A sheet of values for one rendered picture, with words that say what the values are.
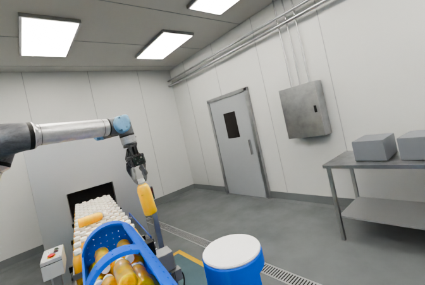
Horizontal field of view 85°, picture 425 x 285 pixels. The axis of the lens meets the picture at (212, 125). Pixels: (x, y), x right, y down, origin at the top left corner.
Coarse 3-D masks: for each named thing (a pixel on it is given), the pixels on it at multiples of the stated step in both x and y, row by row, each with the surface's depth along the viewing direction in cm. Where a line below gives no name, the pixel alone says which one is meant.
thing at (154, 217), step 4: (156, 212) 183; (152, 216) 181; (156, 216) 183; (152, 220) 183; (156, 220) 182; (156, 224) 182; (156, 228) 182; (156, 232) 181; (160, 232) 183; (156, 236) 183; (160, 236) 182; (160, 240) 182; (160, 244) 182
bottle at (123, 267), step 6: (114, 264) 93; (120, 264) 90; (126, 264) 89; (114, 270) 89; (120, 270) 85; (126, 270) 84; (132, 270) 85; (114, 276) 87; (120, 276) 82; (126, 276) 82; (132, 276) 83; (120, 282) 80; (126, 282) 82; (132, 282) 83
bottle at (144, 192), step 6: (138, 186) 122; (144, 186) 121; (138, 192) 121; (144, 192) 121; (150, 192) 123; (144, 198) 121; (150, 198) 122; (144, 204) 121; (150, 204) 121; (144, 210) 121; (150, 210) 121; (156, 210) 124
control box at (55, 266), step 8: (64, 248) 146; (56, 256) 130; (64, 256) 139; (40, 264) 124; (48, 264) 126; (56, 264) 128; (64, 264) 132; (48, 272) 126; (56, 272) 127; (64, 272) 129; (48, 280) 125
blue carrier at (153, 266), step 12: (96, 228) 123; (108, 228) 126; (120, 228) 129; (132, 228) 124; (96, 240) 123; (108, 240) 126; (132, 240) 102; (84, 252) 115; (108, 252) 90; (120, 252) 87; (132, 252) 89; (144, 252) 89; (84, 264) 116; (96, 264) 87; (108, 264) 85; (144, 264) 116; (156, 264) 81; (84, 276) 97; (96, 276) 82; (156, 276) 71; (168, 276) 74
